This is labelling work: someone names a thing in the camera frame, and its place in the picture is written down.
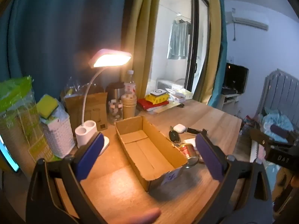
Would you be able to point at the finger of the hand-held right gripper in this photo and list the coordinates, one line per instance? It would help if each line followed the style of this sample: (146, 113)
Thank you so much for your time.
(258, 135)
(279, 130)

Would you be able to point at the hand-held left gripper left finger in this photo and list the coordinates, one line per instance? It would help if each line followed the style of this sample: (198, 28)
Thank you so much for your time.
(91, 156)

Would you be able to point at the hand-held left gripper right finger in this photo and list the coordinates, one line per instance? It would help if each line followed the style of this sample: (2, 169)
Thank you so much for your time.
(209, 156)

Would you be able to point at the red can with yellow lid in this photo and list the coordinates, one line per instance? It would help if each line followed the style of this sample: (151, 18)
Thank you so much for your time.
(188, 151)

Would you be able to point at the black tube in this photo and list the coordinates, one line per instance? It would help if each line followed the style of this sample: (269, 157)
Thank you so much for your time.
(192, 130)

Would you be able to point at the black key fob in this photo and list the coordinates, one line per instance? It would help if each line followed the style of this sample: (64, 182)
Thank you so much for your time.
(174, 136)

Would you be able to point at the white earbuds case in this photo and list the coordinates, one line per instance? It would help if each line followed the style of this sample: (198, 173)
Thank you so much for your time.
(179, 128)

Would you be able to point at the long cardboard box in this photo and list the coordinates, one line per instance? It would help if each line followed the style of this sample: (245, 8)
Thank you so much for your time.
(149, 149)

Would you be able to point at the person's left hand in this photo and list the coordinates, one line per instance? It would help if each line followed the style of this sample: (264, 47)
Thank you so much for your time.
(140, 217)

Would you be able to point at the blue patterned bedding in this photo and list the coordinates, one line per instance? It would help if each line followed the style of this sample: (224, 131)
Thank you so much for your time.
(275, 121)

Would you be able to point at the white desk lamp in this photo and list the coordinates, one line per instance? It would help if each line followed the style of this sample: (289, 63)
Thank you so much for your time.
(85, 130)

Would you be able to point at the white woven plastic basket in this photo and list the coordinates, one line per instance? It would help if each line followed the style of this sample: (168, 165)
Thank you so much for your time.
(58, 135)

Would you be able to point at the grey bed headboard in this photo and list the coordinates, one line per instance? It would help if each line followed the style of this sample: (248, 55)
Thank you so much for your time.
(278, 91)

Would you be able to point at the white television stand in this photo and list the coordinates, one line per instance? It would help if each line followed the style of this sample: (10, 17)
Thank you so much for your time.
(231, 98)

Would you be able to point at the patterned glass jar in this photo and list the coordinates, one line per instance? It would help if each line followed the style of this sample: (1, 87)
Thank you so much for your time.
(115, 112)

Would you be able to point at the brown lamp carton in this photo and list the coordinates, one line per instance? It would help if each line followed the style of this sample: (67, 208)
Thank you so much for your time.
(95, 105)

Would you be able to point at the crumpled white plastic bag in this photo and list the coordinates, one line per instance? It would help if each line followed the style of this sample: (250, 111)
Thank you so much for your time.
(60, 114)

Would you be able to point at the small black object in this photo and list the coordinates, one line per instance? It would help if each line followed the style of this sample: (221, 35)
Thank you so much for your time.
(180, 105)

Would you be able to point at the stack of brown paper cups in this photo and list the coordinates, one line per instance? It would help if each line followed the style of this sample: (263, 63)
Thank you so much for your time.
(129, 108)

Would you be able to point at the black television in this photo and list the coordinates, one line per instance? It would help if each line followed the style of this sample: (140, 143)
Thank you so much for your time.
(236, 77)

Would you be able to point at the pale wipes pack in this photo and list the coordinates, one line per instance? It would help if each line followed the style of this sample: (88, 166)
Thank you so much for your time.
(186, 94)

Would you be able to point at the yellow green sponge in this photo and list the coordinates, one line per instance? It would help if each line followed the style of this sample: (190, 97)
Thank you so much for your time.
(46, 106)

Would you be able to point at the steel thermos mug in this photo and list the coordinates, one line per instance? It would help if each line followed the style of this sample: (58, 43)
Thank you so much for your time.
(114, 91)

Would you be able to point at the yellow packet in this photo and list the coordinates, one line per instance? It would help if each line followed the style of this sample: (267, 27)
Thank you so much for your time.
(158, 99)

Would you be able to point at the clear water bottle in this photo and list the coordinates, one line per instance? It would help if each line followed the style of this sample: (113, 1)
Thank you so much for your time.
(130, 86)

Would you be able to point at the teal curtain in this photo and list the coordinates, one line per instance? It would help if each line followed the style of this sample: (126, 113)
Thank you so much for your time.
(58, 28)
(223, 63)

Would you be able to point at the white flat device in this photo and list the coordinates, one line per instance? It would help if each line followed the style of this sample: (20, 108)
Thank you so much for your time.
(158, 92)

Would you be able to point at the lit screen device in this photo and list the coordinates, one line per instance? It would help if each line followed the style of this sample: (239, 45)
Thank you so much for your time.
(8, 154)

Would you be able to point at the white appliance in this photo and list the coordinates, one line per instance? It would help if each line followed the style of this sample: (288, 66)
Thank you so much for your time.
(164, 84)

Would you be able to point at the yellow curtain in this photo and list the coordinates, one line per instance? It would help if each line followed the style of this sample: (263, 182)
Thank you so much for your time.
(142, 39)
(212, 51)

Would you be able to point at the green clear plastic bag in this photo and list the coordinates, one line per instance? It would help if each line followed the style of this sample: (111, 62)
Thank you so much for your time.
(14, 93)

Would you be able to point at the white air conditioner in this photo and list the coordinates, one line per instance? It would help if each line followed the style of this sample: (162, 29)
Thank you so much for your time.
(250, 19)

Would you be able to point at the hanging grey shirt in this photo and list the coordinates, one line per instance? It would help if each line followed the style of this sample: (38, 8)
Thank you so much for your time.
(178, 39)

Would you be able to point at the dark sliding door frame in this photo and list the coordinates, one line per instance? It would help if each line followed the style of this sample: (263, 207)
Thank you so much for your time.
(193, 51)

